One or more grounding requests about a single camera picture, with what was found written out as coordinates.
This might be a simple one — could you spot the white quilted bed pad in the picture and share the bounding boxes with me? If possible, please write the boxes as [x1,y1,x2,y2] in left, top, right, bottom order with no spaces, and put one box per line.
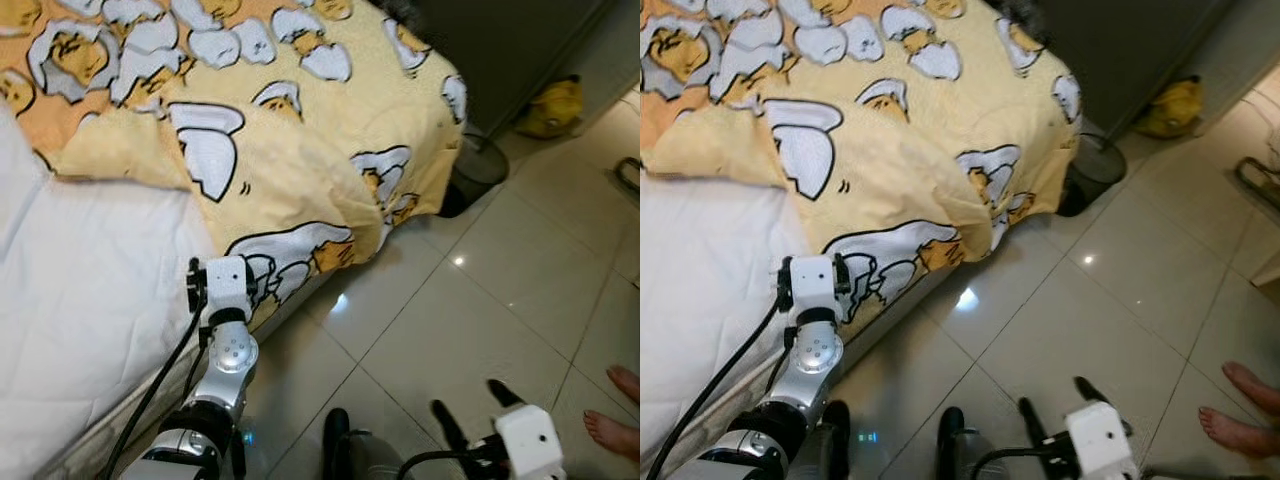
[0,98,223,473]
[640,148,833,471]

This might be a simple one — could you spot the black robot right leg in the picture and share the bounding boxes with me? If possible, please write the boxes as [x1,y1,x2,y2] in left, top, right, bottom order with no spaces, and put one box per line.
[321,407,403,480]
[934,405,1001,480]

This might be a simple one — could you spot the black robot leg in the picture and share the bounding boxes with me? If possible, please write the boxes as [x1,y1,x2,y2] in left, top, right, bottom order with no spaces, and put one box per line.
[228,420,252,480]
[819,399,852,480]
[934,405,1001,480]
[321,407,403,480]

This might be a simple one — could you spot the person's bare foot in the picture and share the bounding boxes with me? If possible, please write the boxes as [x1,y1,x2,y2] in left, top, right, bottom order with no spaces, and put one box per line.
[1221,361,1280,417]
[582,409,641,462]
[1197,404,1280,462]
[606,364,641,404]

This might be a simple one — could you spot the black robot left leg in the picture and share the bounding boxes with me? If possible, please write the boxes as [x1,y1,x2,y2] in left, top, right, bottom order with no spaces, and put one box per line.
[819,399,852,480]
[228,420,252,480]

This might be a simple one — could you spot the yellow cartoon print blanket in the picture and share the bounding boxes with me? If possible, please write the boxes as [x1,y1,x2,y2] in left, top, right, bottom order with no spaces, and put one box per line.
[640,0,1084,323]
[0,0,470,333]

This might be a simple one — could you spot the black mesh waste bin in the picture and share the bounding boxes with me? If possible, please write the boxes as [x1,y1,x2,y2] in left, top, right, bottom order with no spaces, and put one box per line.
[1057,129,1129,219]
[437,129,512,220]

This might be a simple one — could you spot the yellow bag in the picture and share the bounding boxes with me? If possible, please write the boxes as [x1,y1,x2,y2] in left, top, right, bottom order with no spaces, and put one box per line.
[1134,74,1207,140]
[514,74,585,140]

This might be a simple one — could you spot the dark grey wardrobe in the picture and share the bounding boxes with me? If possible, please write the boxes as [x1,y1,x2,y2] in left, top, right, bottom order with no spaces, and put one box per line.
[1018,0,1253,138]
[398,0,623,138]

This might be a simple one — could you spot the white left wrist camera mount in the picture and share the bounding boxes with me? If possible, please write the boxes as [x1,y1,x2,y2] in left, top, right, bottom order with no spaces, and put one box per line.
[204,254,252,327]
[789,254,844,327]

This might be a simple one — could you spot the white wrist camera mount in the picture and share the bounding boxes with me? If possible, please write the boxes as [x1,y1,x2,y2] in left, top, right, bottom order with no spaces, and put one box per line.
[204,254,252,327]
[789,254,844,327]
[1064,401,1142,480]
[494,402,567,480]

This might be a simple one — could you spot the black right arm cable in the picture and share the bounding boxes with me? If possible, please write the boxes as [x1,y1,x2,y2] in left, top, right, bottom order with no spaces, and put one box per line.
[967,446,1053,480]
[396,448,493,480]

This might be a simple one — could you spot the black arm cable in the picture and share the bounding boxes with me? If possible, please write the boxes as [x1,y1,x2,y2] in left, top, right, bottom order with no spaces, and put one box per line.
[98,308,207,480]
[645,305,783,480]
[967,446,1053,480]
[396,448,493,480]

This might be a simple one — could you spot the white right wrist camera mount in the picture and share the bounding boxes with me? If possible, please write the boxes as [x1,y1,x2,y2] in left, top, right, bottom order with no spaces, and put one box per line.
[1064,401,1142,480]
[494,402,567,480]

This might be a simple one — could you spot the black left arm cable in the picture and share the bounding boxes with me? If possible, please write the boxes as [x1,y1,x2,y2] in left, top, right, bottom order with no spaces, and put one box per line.
[98,308,207,480]
[645,305,783,480]

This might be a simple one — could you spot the black metal frame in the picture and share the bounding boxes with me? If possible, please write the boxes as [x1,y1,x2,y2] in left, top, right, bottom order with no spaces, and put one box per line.
[1234,154,1280,217]
[611,157,641,203]

